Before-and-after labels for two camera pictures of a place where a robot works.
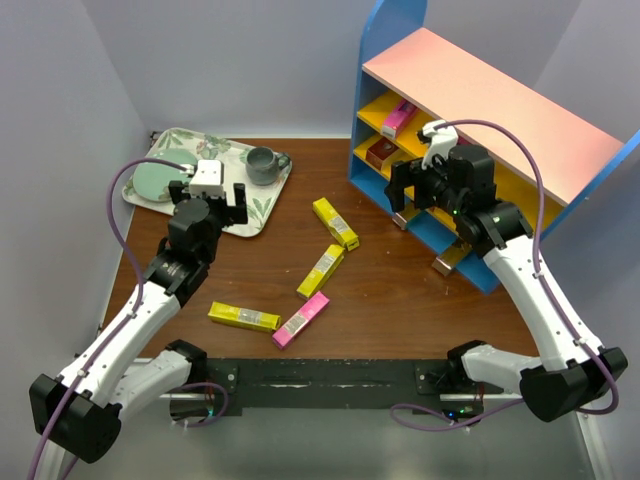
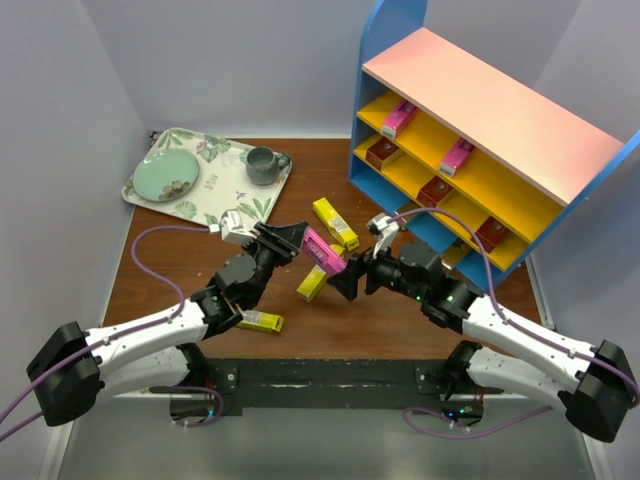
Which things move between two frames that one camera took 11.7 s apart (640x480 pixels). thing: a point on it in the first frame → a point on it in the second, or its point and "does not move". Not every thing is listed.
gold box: (447, 259) does not move
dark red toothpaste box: (380, 151) does not move
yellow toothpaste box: (321, 271) does not move
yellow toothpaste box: (239, 316) does not move
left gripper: (232, 214) → (283, 241)
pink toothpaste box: (287, 333) → (321, 253)
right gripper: (403, 175) → (347, 282)
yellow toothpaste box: (336, 224) does not move
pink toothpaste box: (400, 116) does not move
